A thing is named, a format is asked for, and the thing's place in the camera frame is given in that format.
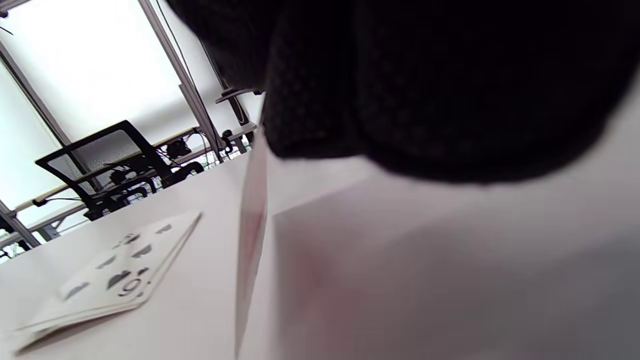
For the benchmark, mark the jester figure playing card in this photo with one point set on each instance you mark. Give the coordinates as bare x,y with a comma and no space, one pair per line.
252,225

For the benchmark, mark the black mesh office chair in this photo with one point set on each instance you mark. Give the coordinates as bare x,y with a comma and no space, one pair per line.
115,165

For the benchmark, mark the many-pip spades playing card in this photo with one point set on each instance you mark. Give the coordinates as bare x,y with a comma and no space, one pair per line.
115,265

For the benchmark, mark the person's right hand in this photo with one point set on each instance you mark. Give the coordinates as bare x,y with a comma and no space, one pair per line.
425,90

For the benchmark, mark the grey aluminium frame post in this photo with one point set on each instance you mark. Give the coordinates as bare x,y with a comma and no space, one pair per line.
190,90
20,225

